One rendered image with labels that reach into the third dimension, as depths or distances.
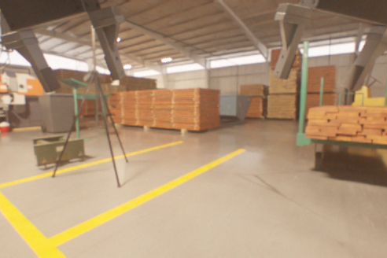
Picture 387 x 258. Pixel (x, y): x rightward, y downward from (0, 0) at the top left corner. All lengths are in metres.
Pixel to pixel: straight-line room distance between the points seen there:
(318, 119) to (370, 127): 0.33
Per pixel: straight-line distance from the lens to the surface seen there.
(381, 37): 0.43
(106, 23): 0.35
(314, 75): 9.54
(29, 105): 8.05
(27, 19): 0.40
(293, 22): 0.35
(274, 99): 9.71
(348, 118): 1.92
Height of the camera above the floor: 0.70
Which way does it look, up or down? 7 degrees down
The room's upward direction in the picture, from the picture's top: straight up
